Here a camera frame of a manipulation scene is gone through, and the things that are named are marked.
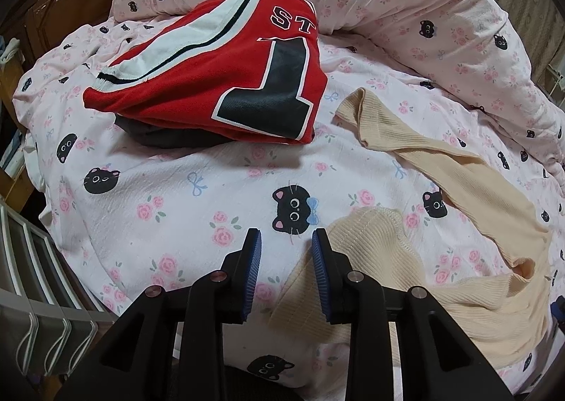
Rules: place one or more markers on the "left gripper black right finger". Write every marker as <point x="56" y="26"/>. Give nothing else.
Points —
<point x="351" y="297"/>

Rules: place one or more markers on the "white drawer rack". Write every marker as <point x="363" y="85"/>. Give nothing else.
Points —
<point x="49" y="319"/>

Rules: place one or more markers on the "cream ribbed knit garment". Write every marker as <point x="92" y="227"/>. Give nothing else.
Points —
<point x="415" y="189"/>

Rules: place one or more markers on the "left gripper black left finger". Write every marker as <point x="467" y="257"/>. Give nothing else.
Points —
<point x="225" y="296"/>

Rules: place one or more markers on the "red jersey with number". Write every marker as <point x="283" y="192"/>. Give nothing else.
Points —
<point x="230" y="70"/>

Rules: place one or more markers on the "pink cat print duvet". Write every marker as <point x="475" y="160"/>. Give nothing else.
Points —
<point x="468" y="47"/>

